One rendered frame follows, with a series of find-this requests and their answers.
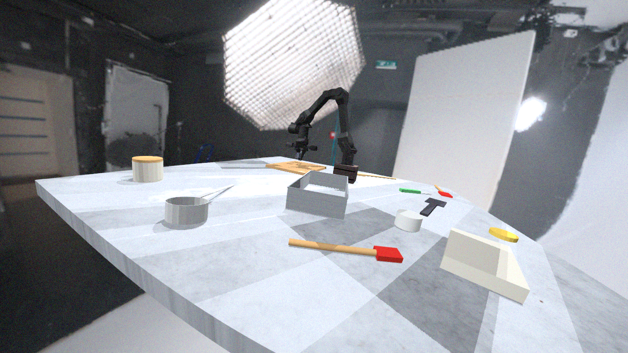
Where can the light wooden board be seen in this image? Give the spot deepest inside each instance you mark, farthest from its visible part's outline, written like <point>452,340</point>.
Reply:
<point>295,167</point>

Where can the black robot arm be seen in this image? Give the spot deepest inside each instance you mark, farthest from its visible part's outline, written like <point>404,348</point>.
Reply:
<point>302,124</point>

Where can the yellow flat disc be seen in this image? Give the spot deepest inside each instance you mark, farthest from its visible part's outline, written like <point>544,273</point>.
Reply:
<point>503,234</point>

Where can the red spatula with wooden handle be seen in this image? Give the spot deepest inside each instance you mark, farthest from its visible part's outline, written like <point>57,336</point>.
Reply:
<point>442,193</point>
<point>387,254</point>

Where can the grey saucepan with long handle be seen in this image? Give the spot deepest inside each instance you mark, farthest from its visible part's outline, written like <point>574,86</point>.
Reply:
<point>188,210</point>

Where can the white cylinder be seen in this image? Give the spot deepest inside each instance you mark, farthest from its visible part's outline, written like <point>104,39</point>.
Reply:
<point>408,220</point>

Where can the white flat block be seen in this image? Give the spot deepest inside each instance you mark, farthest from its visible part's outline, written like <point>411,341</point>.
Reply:
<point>485,262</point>

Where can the grey cylindrical container with tan lid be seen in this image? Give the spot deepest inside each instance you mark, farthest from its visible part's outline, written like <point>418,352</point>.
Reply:
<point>147,169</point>

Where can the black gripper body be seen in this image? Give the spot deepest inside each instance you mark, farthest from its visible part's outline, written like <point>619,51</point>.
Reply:
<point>290,144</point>

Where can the dark grey flat spatula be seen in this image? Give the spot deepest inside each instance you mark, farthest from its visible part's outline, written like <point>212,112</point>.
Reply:
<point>431,206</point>

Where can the grey rectangular metal tin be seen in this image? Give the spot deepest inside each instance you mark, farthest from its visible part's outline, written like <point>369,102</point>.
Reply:
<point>319,193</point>

